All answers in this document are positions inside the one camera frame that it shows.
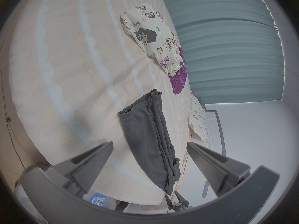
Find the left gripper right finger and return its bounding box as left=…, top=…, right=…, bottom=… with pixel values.
left=186, top=142, right=252, bottom=194

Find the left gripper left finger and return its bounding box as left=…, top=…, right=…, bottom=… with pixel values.
left=48, top=141, right=114, bottom=195

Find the black T-shirt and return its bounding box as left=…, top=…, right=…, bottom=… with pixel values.
left=118, top=89, right=181, bottom=195

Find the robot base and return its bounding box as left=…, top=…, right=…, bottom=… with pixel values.
left=14, top=183, right=117, bottom=222

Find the bed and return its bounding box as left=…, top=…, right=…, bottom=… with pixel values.
left=10, top=0, right=227, bottom=207

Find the white printed pillow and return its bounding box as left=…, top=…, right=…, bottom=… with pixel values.
left=188, top=91, right=209, bottom=142

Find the purple garment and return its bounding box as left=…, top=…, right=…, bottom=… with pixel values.
left=169, top=48, right=188, bottom=95

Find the blue-green curtain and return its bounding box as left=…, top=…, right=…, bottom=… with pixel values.
left=152, top=0, right=286, bottom=104

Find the white printed pyjama top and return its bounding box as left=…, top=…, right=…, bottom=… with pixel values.
left=120, top=5, right=184, bottom=77

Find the black cable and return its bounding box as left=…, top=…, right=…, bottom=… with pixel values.
left=2, top=97, right=26, bottom=170

